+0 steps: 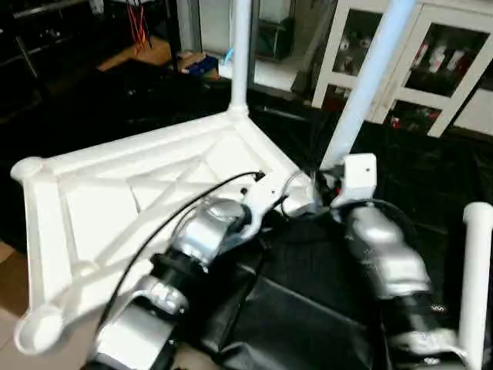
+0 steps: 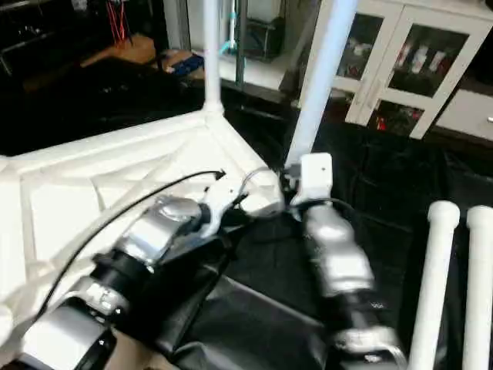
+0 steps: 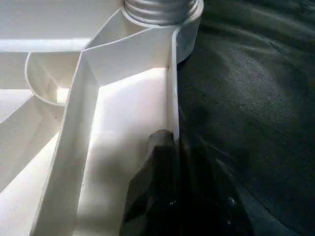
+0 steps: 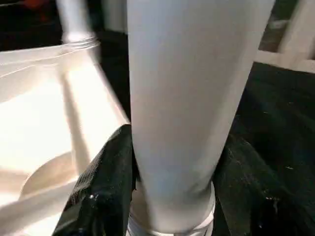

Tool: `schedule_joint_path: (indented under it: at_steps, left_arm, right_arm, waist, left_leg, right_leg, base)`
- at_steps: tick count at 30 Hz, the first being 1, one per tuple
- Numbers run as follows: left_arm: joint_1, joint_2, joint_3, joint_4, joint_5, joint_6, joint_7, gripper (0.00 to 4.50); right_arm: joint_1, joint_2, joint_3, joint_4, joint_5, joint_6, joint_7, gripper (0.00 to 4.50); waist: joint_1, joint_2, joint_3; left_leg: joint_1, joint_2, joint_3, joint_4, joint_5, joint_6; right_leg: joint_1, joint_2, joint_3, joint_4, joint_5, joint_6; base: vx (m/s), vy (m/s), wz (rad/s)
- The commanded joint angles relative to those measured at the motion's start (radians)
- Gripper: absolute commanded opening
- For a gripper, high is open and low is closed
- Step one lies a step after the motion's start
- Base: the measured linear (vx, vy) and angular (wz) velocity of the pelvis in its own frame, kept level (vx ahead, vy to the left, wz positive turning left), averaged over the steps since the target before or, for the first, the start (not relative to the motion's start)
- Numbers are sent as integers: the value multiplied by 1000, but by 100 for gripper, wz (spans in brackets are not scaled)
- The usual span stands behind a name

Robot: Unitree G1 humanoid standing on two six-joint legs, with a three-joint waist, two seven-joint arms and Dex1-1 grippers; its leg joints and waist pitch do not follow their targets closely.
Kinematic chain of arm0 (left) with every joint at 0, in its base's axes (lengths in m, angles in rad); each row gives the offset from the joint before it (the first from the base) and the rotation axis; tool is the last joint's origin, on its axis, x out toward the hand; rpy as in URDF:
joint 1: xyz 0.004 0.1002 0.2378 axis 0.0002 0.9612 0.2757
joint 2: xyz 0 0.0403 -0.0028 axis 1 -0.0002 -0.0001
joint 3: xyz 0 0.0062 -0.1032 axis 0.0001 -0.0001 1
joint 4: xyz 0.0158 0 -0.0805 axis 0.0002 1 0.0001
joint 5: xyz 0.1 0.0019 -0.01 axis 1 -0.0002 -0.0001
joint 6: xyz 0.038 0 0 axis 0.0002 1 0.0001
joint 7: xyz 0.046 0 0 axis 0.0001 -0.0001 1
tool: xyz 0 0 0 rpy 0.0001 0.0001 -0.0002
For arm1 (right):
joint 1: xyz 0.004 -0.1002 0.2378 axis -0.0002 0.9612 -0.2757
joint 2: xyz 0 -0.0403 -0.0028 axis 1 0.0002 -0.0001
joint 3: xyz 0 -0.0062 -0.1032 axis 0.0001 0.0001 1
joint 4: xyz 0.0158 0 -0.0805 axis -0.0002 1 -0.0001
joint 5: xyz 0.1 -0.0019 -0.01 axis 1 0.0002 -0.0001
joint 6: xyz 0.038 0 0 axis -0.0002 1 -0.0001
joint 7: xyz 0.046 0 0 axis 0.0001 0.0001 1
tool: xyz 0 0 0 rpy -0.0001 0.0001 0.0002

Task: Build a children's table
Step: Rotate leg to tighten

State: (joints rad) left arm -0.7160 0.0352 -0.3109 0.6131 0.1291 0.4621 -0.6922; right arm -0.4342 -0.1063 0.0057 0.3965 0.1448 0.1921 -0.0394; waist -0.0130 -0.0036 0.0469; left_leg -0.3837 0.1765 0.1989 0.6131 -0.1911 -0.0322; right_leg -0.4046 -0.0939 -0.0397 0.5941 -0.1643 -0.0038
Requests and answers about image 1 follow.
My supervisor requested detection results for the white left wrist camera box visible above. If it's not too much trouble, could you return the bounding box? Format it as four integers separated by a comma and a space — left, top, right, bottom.
237, 180, 287, 226

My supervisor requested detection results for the white plastic table leg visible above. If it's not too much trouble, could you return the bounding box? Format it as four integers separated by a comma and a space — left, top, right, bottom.
226, 0, 254, 118
317, 0, 418, 172
458, 202, 493, 370

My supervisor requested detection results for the white glass door cabinet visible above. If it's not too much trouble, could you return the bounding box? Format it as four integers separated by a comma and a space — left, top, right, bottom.
310, 0, 493, 140

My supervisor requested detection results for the white plastic table top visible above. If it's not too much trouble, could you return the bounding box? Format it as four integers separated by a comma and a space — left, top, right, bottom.
11, 106, 318, 357

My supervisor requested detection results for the red cable bundle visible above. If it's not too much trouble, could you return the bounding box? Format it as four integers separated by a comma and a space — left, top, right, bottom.
127, 0, 151, 43

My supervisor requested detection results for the brown cardboard box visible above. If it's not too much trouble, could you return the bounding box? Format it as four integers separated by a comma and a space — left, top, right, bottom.
173, 50, 220, 78

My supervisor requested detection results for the white appliance cabinet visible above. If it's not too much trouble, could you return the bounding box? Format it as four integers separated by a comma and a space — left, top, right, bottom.
199, 0, 297, 66

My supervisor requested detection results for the black work mat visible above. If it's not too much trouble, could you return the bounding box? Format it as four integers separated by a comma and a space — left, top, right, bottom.
0, 58, 493, 370

